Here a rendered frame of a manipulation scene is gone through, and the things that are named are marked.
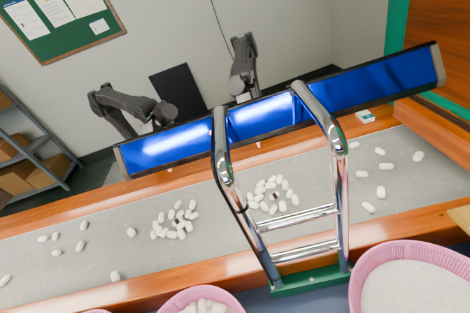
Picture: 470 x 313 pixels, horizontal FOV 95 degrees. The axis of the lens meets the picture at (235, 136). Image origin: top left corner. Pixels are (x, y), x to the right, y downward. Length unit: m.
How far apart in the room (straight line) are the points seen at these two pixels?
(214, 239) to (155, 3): 2.20
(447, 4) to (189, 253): 0.90
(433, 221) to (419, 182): 0.13
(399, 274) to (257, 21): 2.35
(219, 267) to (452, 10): 0.81
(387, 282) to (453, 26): 0.59
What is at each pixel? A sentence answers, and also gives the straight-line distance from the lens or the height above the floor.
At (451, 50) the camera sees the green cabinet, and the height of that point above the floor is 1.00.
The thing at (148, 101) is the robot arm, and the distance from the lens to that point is 0.83.
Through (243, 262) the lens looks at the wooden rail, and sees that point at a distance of 0.60.
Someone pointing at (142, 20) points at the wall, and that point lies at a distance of 2.53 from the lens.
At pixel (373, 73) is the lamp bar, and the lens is 0.46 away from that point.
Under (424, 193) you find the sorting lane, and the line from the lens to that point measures 0.73.
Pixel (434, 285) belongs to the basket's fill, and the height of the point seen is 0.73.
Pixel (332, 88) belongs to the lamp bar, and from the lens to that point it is 0.43.
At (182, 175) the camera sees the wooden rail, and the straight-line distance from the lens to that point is 0.88.
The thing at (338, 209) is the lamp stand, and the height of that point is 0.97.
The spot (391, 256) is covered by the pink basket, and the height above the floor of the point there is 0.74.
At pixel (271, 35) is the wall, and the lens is 2.63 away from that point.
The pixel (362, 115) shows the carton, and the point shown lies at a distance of 0.89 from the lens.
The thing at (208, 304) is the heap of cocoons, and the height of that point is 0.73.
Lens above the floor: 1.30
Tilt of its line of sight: 35 degrees down
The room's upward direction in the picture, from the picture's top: 22 degrees counter-clockwise
